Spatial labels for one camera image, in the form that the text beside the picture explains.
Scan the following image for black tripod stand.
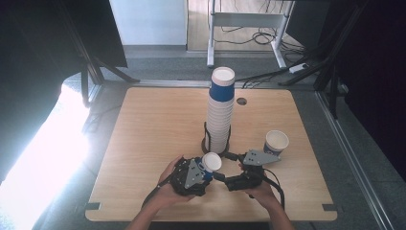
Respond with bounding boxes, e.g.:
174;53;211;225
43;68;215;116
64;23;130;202
63;0;142;108

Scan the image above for right hand-held gripper black cable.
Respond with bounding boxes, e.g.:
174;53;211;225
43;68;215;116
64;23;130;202
262;168;286;211

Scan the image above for blue and white paper cup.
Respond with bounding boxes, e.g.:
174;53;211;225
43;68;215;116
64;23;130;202
194;151;223;184
262;129;290;157

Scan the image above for white power strip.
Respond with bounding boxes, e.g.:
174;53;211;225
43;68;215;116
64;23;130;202
288;62;309;74

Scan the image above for white partition panel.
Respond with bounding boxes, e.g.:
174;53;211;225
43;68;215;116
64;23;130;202
108;0;189;47

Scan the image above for person's left hand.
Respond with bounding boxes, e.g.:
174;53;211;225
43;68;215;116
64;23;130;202
152;154;195;209

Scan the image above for left hand-held gripper black cable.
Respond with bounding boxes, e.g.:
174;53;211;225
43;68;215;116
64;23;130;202
141;176;176;210

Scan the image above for black wire cup holder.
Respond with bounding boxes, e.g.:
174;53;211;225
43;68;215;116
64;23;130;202
200;121;233;156

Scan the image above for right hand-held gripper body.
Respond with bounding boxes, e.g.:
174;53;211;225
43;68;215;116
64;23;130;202
223;149;282;193

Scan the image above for white metal desk frame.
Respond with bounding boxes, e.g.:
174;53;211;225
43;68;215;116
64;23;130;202
206;0;295;70

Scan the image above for hand-held gripper black cable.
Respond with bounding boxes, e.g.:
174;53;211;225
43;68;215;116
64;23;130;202
141;176;176;210
262;168;286;211

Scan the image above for black metal stand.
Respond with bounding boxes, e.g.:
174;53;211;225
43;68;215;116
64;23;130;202
278;0;369;120

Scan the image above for black curtain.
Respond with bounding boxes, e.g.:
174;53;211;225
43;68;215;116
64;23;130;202
0;0;128;185
319;0;406;181

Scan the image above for person's right hand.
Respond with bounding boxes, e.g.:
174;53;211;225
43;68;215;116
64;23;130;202
237;163;281;209

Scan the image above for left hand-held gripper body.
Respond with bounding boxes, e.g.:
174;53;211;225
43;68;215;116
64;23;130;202
169;155;209;197

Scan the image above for metal floor rail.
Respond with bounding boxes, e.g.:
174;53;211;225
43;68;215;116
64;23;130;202
314;90;397;230

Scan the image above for stack of white paper cups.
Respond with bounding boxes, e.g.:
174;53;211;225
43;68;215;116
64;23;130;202
205;66;237;154

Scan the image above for black floor cables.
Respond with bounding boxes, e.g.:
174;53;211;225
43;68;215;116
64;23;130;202
214;0;309;90

